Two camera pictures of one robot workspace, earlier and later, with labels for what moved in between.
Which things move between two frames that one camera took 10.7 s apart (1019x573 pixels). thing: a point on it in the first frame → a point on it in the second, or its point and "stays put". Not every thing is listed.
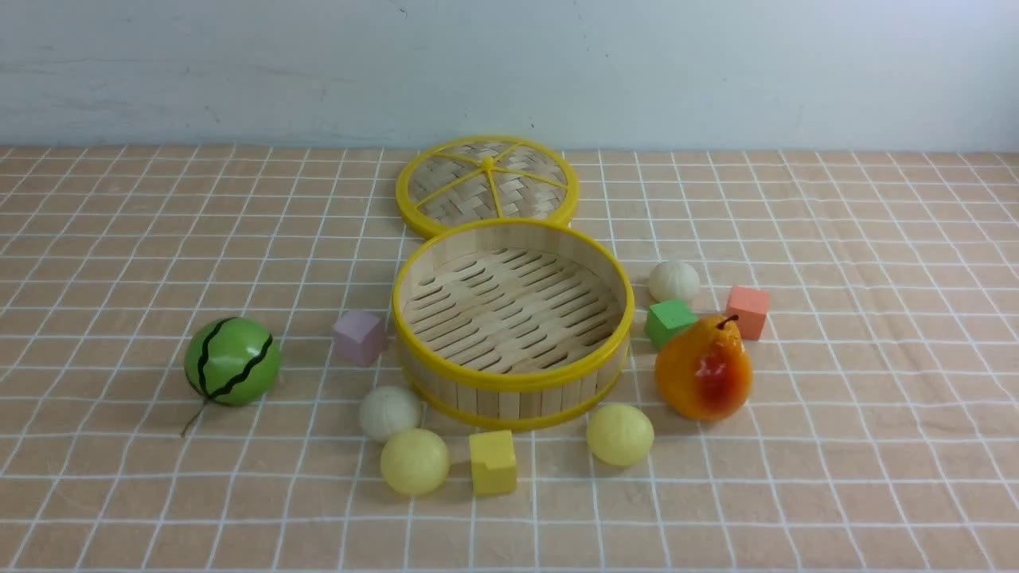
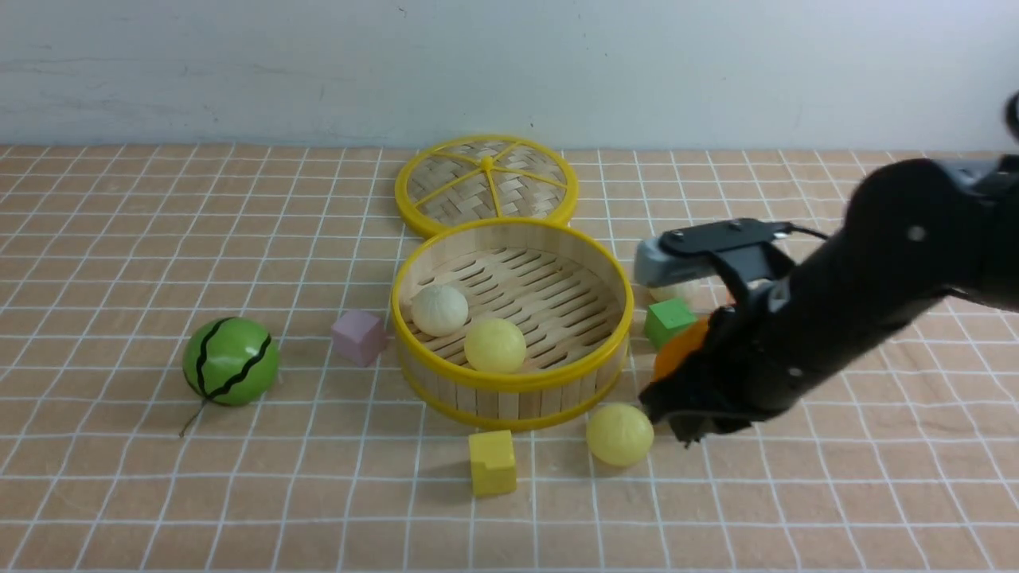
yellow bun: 415,461 → 494,345
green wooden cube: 665,318 stays put
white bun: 672,281 stays put
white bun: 388,410 → 439,311
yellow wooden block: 493,465 stays put
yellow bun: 619,434 stays put
